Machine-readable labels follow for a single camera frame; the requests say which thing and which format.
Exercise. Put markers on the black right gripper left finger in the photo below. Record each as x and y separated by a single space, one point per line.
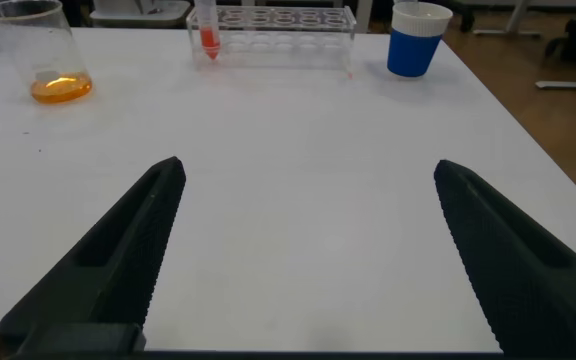
113 265

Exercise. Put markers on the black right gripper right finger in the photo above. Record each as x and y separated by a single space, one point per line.
528 272

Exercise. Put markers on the glass beaker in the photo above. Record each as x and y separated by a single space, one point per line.
60 87

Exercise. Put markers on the test tube with red liquid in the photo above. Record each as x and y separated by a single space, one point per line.
209 40

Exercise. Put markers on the clear acrylic test tube rack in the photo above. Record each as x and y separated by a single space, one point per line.
288 47

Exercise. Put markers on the white desk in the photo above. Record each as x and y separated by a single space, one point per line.
568 85
364 15

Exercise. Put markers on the blue and white paper cup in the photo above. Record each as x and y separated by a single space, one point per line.
413 52

